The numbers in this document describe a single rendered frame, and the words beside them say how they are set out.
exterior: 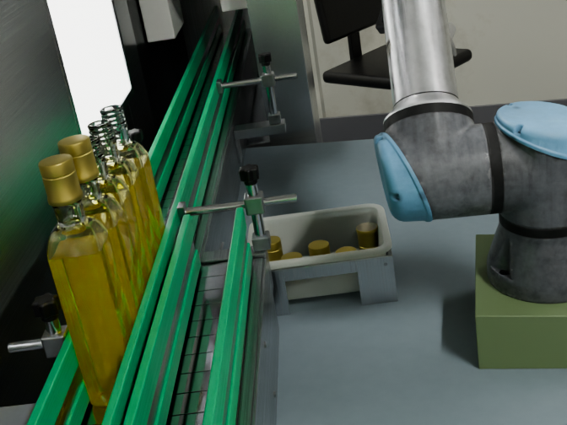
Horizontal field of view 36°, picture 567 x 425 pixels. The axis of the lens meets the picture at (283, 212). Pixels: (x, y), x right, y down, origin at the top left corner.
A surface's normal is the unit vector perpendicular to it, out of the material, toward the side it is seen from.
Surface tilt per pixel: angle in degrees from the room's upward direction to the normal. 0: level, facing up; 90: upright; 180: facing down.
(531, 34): 90
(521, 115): 9
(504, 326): 90
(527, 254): 75
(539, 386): 0
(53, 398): 90
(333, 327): 0
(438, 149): 48
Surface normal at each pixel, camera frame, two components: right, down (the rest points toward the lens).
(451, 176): -0.10, 0.14
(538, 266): -0.40, 0.18
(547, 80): -0.20, 0.43
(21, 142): 0.99, -0.13
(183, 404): -0.15, -0.90
